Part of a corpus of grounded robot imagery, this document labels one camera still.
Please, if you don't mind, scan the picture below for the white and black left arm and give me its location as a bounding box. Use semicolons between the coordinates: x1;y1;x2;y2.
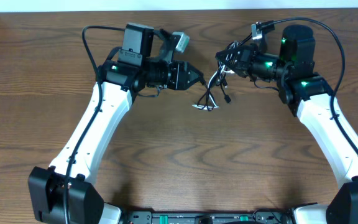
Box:
28;23;204;223

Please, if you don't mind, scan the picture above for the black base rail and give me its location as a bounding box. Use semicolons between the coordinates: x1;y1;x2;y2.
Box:
116;205;351;224

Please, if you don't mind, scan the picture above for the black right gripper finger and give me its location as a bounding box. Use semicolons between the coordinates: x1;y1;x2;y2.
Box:
215;47;239;61
218;58;236;75

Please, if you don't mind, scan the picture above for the white USB cable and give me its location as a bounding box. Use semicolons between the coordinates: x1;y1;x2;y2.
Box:
192;68;236;110

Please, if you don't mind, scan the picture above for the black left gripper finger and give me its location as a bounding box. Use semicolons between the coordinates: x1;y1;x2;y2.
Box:
183;77;204;90
187;62;203;78

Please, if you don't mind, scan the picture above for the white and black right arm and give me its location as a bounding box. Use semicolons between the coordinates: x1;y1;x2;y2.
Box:
216;19;358;223

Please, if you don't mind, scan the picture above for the black USB cable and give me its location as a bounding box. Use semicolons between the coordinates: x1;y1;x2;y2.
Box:
196;32;254;112

